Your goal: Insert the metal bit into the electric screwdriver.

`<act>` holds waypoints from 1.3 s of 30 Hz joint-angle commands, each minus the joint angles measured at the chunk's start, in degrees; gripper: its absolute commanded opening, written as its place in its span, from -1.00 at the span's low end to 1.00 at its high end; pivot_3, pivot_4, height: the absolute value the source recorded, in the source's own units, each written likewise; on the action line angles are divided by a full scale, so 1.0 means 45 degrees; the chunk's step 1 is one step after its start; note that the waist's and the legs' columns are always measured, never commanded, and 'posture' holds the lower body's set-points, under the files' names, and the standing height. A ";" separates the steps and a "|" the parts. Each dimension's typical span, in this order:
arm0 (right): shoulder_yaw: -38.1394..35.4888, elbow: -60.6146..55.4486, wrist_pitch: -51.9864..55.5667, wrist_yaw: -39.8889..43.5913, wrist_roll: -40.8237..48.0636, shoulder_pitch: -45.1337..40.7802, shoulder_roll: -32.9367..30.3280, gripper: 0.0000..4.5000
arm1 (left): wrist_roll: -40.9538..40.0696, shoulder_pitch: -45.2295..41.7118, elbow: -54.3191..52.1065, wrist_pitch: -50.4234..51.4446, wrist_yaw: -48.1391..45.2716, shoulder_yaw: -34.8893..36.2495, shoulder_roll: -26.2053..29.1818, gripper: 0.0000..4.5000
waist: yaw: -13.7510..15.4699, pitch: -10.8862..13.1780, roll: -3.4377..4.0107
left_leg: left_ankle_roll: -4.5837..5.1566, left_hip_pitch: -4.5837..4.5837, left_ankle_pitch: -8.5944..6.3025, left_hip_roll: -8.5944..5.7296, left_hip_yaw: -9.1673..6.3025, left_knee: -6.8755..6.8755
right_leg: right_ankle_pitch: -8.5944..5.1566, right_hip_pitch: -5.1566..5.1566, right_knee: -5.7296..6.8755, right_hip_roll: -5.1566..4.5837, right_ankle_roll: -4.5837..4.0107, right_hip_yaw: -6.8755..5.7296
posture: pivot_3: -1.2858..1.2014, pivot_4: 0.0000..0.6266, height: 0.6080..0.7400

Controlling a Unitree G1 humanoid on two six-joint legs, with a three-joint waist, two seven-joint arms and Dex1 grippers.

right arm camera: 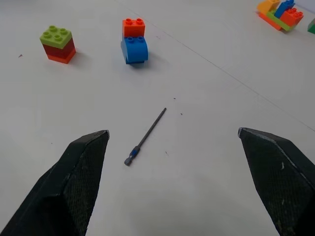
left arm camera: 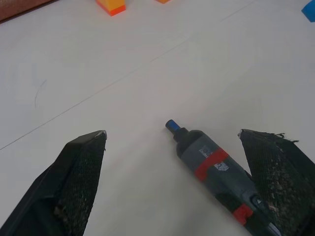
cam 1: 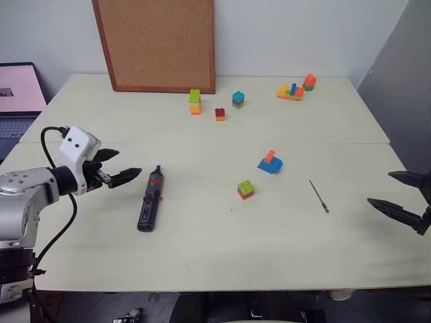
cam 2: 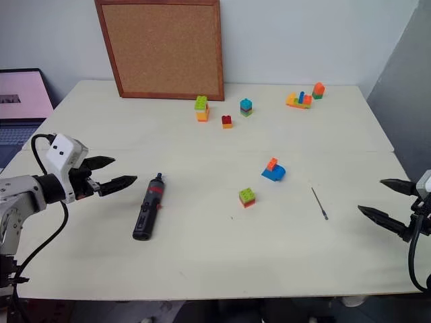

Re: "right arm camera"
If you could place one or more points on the lime green flat brick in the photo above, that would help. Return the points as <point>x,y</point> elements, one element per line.
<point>276,19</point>

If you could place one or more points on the yellow-orange curved brick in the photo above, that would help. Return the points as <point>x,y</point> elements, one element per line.
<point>267,6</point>

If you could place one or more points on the blue curved brick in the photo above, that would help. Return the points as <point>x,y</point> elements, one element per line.
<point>135,50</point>

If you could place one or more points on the dark green brick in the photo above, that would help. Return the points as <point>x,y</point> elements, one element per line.
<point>312,26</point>

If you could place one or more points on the thin orange square brick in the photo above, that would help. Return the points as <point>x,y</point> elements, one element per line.
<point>62,58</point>

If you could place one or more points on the small blue brick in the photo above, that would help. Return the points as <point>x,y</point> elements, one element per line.
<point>283,8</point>

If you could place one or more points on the long steel screwdriver bit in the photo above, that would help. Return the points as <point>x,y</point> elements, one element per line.
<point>145,138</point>

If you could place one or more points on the orange flat base brick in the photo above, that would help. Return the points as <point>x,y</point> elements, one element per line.
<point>269,21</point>

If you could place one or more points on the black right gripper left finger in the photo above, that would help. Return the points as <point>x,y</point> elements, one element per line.
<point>61,186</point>

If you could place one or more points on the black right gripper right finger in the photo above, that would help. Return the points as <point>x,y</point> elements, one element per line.
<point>278,177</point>

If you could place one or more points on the dark red square brick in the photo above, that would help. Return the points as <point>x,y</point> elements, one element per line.
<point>60,50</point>

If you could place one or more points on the orange two-stud brick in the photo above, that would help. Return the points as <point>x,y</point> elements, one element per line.
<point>133,27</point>

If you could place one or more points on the lime green square brick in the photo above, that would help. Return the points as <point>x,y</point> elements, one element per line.
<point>56,37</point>

